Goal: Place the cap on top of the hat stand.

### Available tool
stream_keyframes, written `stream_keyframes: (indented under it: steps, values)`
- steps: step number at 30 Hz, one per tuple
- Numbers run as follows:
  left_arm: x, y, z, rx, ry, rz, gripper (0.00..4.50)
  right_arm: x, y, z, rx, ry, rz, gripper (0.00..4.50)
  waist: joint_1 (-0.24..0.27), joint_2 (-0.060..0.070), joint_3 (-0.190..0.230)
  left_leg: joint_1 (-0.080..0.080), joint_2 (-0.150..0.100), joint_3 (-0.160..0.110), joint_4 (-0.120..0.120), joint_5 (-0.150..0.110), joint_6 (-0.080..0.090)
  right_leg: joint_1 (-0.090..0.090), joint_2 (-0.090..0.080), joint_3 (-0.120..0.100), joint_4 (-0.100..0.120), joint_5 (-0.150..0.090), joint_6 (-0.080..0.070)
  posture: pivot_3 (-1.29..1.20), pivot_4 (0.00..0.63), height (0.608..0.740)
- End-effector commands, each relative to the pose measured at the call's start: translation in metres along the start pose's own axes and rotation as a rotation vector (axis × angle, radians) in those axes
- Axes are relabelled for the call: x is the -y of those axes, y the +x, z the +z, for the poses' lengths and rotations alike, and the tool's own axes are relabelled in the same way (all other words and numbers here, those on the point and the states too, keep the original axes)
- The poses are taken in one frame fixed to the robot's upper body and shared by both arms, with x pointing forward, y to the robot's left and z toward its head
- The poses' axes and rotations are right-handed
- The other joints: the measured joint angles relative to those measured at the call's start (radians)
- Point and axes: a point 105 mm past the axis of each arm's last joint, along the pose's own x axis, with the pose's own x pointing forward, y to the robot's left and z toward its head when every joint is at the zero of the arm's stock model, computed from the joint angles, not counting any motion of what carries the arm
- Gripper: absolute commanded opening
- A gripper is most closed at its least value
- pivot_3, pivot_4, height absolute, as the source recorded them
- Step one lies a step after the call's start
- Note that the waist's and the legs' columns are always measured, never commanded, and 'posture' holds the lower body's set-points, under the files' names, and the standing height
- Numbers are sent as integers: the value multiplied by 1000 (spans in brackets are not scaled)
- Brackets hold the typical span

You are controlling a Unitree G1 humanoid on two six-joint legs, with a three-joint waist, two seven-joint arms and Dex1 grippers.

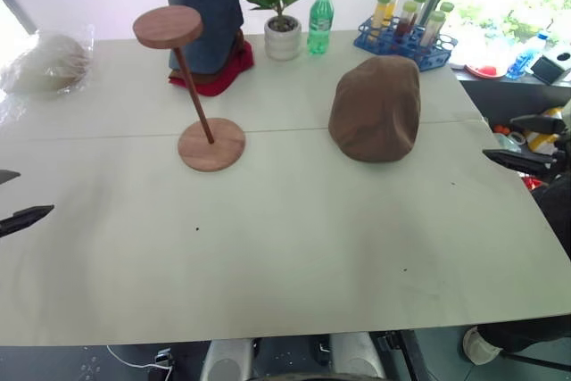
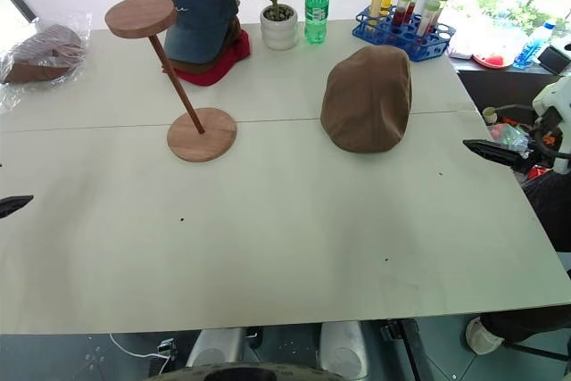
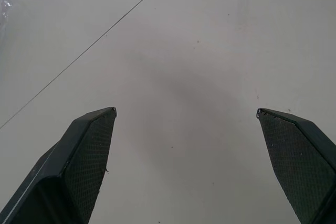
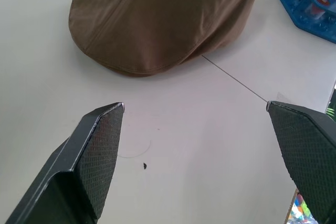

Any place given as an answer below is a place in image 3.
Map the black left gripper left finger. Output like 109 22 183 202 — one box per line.
0 106 118 224

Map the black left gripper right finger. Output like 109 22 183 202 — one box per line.
255 108 336 224

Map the clear plastic wrap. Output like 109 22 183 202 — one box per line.
0 0 13 41

